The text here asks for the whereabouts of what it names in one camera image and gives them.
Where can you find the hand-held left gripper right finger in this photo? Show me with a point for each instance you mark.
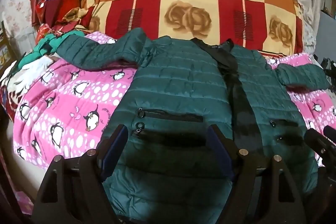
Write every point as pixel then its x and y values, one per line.
pixel 220 153

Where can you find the pink penguin print blanket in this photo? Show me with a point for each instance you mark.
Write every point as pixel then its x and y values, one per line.
pixel 65 98

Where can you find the pile of red clothes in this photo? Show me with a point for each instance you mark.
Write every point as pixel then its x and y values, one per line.
pixel 65 6

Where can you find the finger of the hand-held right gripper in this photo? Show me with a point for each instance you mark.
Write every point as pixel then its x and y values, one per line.
pixel 315 142
pixel 330 133

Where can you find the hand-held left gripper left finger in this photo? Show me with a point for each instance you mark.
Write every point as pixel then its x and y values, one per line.
pixel 115 150

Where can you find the dark green puffer jacket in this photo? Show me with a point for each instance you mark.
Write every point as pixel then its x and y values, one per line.
pixel 170 82

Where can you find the red patterned cloth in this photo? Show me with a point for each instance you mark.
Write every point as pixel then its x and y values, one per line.
pixel 8 103

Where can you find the teal green cloth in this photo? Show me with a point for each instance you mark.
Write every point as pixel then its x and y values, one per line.
pixel 50 43

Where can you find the white floral cloth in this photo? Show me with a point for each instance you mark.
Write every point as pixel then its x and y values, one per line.
pixel 23 77

